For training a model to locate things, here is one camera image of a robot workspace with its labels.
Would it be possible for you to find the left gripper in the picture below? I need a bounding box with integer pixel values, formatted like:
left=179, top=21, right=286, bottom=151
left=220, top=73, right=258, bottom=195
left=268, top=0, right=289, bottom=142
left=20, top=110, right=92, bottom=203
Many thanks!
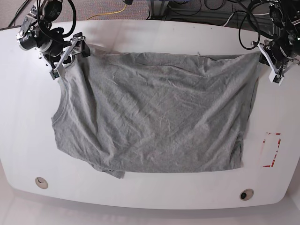
left=251, top=39, right=300, bottom=76

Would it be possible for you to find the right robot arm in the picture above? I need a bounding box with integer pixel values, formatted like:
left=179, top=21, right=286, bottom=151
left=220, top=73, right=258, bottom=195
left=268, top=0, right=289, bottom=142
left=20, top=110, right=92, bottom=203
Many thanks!
left=16, top=0, right=90, bottom=79

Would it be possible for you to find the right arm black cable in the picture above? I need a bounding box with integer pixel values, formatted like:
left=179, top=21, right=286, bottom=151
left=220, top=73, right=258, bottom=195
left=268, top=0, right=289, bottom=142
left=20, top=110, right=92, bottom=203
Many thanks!
left=53, top=0, right=77, bottom=40

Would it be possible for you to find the grey Hugging Face t-shirt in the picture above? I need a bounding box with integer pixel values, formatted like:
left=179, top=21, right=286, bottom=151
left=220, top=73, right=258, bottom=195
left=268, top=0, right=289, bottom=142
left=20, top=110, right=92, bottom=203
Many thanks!
left=52, top=48, right=260, bottom=178

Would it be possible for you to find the black cable on floor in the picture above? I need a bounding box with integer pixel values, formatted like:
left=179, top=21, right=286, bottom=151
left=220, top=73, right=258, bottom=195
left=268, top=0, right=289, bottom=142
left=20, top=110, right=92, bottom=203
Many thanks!
left=7, top=0, right=31, bottom=28

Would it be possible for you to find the white cable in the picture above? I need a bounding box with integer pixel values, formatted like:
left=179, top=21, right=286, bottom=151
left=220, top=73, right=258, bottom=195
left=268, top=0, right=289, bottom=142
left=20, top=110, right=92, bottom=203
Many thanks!
left=222, top=10, right=270, bottom=28

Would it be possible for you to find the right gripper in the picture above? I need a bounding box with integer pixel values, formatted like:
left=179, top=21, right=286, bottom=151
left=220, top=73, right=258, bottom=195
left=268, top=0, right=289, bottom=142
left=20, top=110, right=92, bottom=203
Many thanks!
left=38, top=32, right=90, bottom=72

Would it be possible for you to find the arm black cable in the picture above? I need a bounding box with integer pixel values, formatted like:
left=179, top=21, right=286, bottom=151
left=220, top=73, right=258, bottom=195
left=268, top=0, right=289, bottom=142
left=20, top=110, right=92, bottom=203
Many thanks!
left=53, top=0, right=77, bottom=40
left=238, top=0, right=275, bottom=50

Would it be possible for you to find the left table cable grommet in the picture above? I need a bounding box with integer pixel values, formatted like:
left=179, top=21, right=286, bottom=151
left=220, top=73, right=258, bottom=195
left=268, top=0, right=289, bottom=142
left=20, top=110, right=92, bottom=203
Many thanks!
left=35, top=177, right=48, bottom=189

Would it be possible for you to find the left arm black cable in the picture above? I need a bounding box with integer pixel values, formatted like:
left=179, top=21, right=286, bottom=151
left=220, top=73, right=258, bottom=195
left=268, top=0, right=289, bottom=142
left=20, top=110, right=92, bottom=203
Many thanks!
left=238, top=0, right=275, bottom=50

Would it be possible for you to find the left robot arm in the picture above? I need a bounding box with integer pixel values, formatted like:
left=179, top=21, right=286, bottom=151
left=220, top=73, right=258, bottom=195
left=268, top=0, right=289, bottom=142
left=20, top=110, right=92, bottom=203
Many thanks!
left=247, top=0, right=300, bottom=80

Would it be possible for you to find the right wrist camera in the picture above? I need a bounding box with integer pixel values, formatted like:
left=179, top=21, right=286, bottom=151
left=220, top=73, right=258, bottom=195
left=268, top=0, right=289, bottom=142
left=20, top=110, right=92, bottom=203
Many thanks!
left=50, top=68, right=66, bottom=80

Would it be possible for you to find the red tape rectangle marking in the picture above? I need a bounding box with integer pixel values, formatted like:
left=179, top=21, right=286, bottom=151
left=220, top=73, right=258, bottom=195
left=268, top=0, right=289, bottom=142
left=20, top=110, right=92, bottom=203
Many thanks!
left=260, top=132, right=282, bottom=168

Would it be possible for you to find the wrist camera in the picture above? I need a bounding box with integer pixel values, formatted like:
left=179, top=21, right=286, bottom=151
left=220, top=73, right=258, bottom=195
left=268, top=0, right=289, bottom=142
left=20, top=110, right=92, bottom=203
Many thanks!
left=50, top=68, right=66, bottom=80
left=269, top=71, right=284, bottom=85

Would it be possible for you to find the table cable grommet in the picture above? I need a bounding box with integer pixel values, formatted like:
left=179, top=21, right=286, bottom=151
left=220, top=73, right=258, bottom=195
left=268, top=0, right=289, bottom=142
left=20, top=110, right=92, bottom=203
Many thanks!
left=35, top=177, right=48, bottom=189
left=240, top=189, right=254, bottom=201

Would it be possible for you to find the right table cable grommet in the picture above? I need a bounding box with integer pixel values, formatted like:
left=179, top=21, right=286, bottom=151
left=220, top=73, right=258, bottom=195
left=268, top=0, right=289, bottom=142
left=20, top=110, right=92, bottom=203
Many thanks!
left=240, top=189, right=254, bottom=201

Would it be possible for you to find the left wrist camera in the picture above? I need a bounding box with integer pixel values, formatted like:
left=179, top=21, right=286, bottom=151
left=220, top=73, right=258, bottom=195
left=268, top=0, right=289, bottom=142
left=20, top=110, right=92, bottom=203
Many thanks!
left=269, top=71, right=284, bottom=85

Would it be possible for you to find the aluminium frame rail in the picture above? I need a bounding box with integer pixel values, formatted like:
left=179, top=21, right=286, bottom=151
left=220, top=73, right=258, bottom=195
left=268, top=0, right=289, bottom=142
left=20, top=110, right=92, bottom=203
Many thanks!
left=147, top=0, right=277, bottom=33

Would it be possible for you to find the yellow cable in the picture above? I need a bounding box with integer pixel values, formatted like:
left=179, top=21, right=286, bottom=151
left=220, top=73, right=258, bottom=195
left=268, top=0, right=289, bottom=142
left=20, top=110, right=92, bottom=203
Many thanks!
left=87, top=0, right=128, bottom=21

